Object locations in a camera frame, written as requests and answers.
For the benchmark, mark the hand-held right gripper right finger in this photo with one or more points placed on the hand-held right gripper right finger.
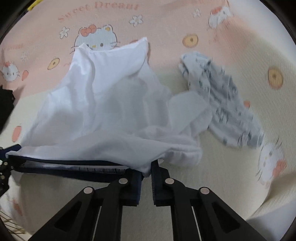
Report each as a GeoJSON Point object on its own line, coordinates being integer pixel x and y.
{"type": "Point", "coordinates": [153, 183]}

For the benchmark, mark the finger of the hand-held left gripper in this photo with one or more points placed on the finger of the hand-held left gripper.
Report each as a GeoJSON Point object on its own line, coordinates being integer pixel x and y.
{"type": "Point", "coordinates": [7, 160]}
{"type": "Point", "coordinates": [13, 147]}

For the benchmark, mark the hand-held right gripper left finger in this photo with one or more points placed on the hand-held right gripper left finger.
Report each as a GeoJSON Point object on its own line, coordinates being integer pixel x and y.
{"type": "Point", "coordinates": [138, 187]}

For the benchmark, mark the white shirt with navy trim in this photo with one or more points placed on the white shirt with navy trim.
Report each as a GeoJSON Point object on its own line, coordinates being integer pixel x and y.
{"type": "Point", "coordinates": [104, 104]}

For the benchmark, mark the black garment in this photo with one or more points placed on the black garment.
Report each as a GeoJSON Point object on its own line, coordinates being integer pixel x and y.
{"type": "Point", "coordinates": [5, 104]}

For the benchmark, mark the pink cream cartoon printed blanket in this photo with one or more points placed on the pink cream cartoon printed blanket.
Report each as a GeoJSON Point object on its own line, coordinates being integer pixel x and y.
{"type": "Point", "coordinates": [231, 173]}

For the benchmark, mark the white blue-printed garment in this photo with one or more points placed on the white blue-printed garment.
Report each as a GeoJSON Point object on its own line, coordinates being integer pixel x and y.
{"type": "Point", "coordinates": [219, 92]}

